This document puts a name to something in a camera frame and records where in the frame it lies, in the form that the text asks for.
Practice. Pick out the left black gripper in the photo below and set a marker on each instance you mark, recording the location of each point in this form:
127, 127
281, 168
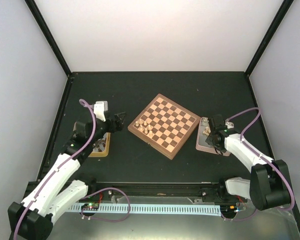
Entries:
119, 125

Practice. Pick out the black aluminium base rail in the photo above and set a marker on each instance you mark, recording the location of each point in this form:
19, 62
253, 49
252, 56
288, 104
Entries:
160, 190

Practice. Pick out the yellow plastic tray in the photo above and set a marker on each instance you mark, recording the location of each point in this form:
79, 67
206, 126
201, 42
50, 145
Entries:
106, 137

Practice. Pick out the pile of dark chess pieces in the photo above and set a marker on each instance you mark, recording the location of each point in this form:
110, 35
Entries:
99, 146

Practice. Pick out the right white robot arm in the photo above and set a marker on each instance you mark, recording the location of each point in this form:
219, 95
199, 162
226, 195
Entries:
260, 166

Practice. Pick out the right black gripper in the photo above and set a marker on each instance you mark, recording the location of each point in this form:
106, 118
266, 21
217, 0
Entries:
209, 141

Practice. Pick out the left black frame post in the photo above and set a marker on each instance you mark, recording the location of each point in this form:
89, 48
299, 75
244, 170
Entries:
36, 13

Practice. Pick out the left control circuit board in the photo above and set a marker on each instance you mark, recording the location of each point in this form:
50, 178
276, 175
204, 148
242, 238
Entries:
90, 207

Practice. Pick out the right control circuit board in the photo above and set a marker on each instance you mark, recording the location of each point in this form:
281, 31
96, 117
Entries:
227, 209

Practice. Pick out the pile of light chess pieces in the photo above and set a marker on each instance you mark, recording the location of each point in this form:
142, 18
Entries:
206, 131

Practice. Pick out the control circuit board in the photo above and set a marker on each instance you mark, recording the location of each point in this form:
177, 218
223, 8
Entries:
227, 209
90, 207

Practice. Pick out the pink plastic basket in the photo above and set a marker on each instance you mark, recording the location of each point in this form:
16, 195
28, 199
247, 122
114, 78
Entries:
201, 144

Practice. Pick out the wooden chessboard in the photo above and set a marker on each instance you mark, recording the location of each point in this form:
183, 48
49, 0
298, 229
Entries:
171, 124

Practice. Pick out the white slotted cable duct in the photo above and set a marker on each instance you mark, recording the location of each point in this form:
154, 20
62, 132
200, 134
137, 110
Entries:
163, 209

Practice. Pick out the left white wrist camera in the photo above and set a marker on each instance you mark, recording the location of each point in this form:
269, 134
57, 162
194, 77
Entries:
99, 109

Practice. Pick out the black frame post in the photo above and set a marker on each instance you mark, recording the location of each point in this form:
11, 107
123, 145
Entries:
36, 13
273, 27

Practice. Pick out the right black frame post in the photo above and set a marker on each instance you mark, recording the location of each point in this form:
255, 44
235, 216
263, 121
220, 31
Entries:
273, 27

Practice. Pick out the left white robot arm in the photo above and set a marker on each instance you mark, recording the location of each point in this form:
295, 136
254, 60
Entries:
35, 216

